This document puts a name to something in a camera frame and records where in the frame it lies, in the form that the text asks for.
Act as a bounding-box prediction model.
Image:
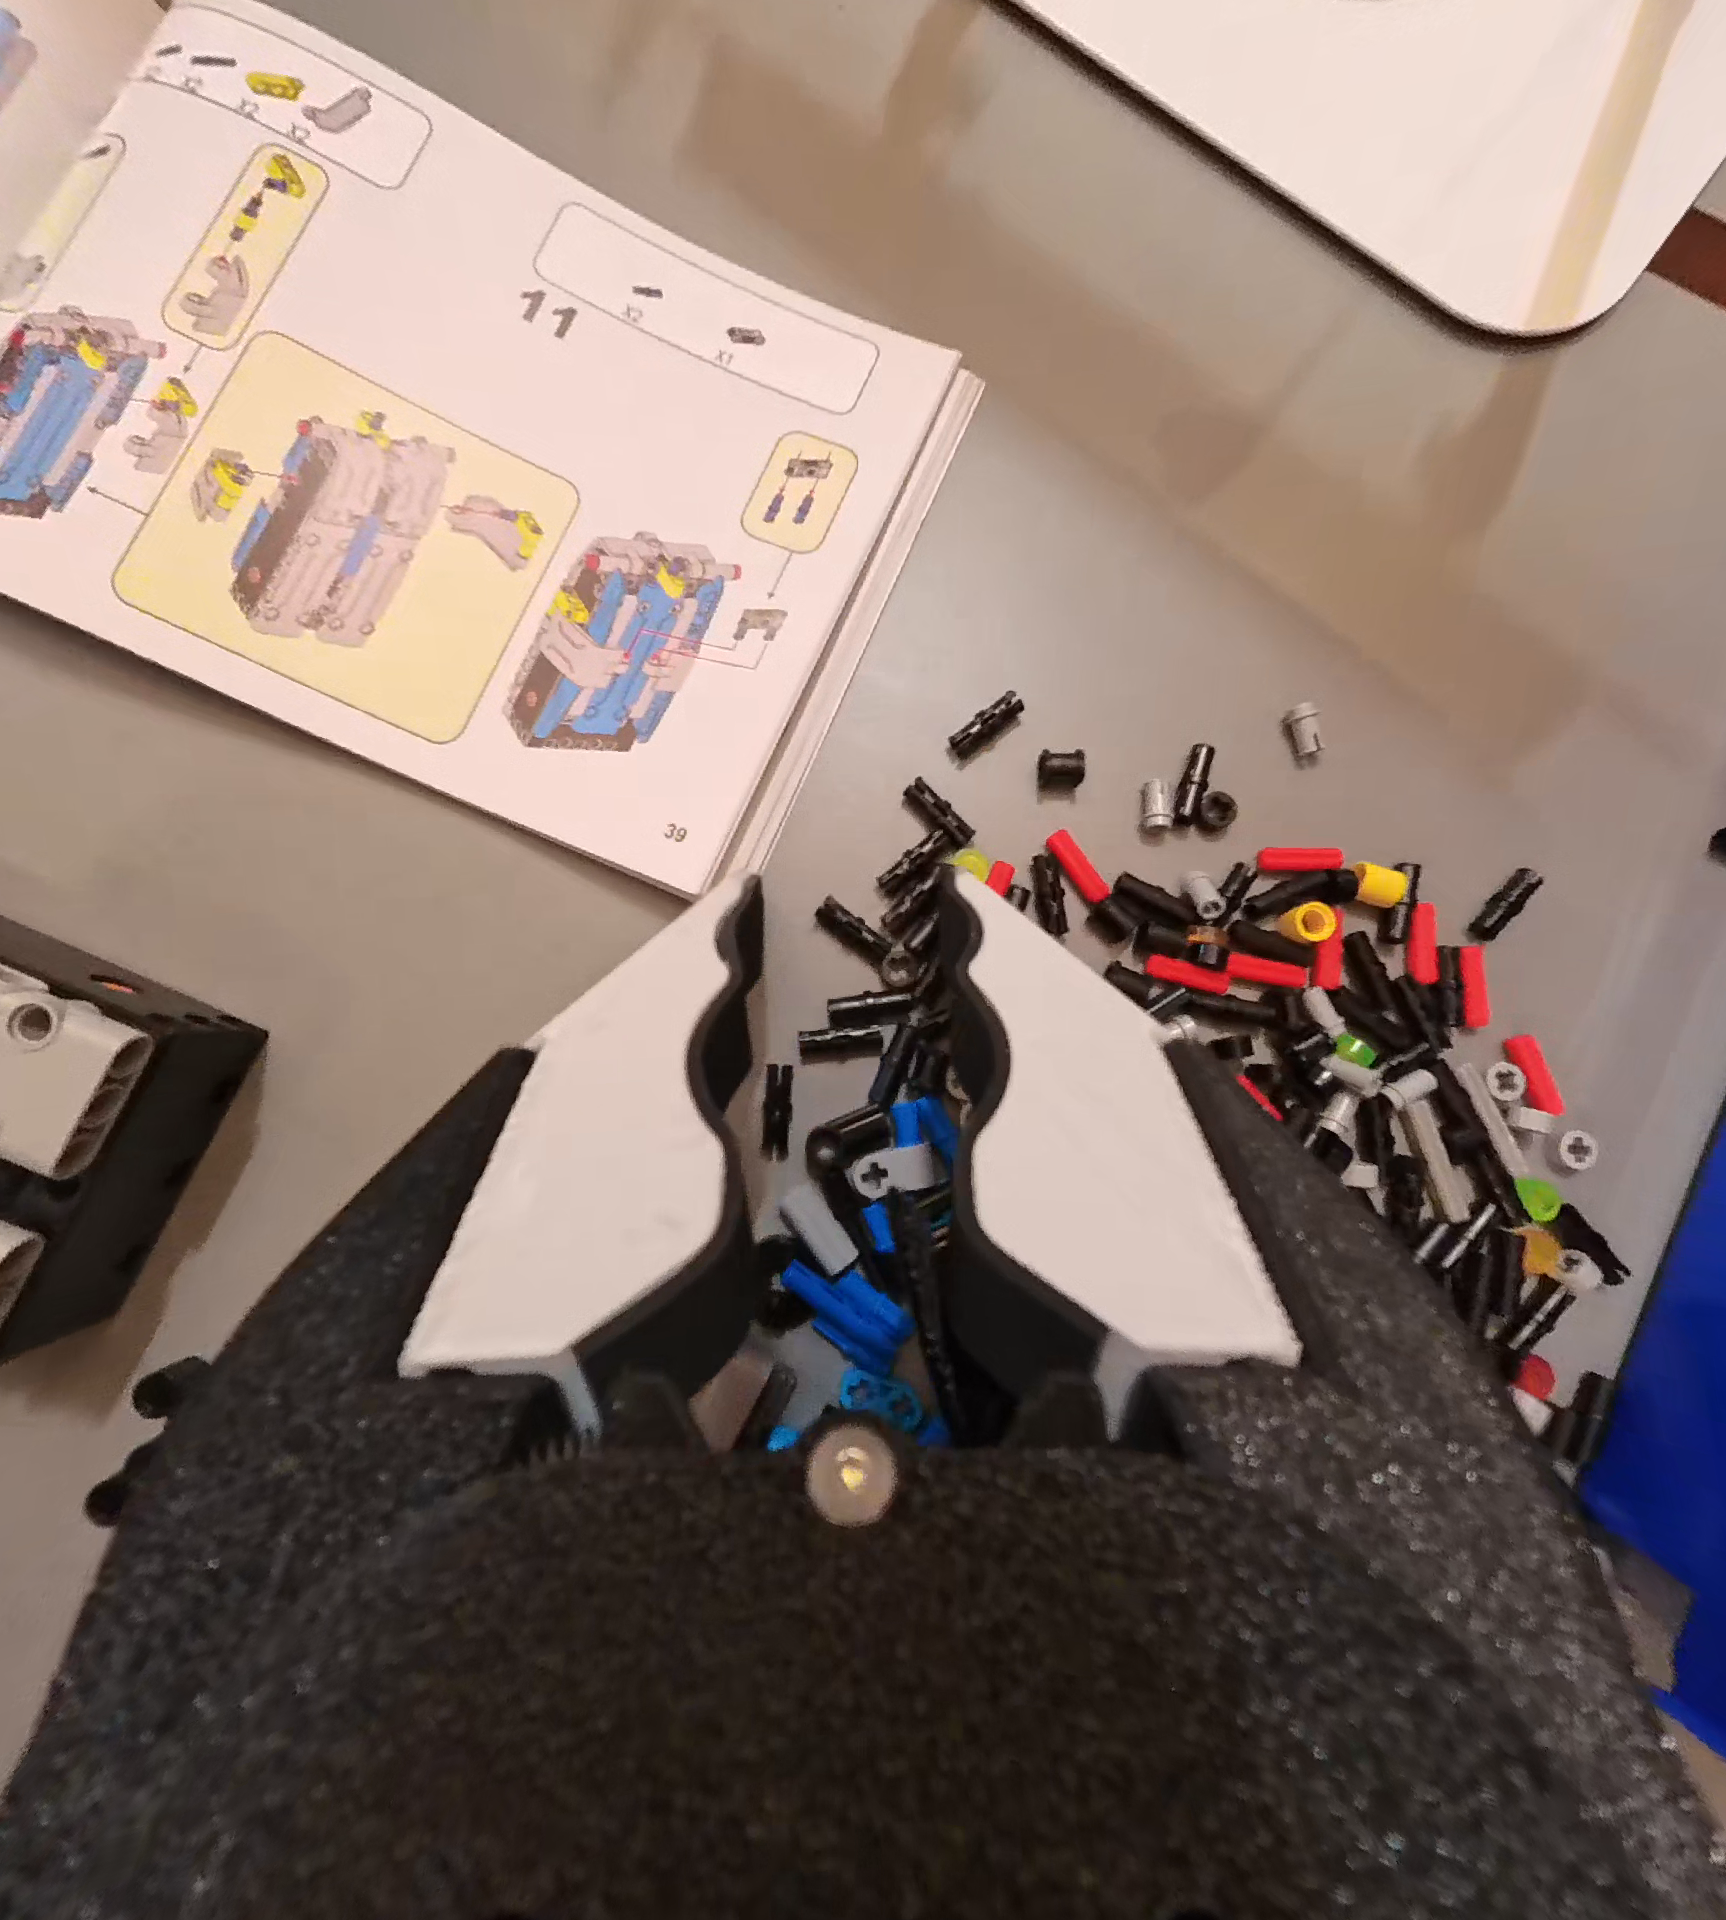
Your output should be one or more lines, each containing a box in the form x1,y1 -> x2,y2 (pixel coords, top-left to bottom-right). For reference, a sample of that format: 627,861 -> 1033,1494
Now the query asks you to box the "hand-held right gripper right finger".
946,871 -> 1307,1442

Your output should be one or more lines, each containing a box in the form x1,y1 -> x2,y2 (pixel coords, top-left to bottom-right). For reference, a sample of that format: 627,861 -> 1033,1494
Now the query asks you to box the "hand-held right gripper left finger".
398,873 -> 769,1440

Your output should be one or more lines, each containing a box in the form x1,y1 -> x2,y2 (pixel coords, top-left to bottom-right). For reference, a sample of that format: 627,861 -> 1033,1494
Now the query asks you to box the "pile of small toy pieces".
758,691 -> 1631,1464

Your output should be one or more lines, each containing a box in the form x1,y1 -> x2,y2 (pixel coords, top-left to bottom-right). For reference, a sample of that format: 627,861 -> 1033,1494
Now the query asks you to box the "instruction booklet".
0,0 -> 986,902

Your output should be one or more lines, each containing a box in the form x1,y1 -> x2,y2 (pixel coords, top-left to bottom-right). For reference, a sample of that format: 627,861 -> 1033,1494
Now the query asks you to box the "white stand with wooden board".
1013,0 -> 1726,339

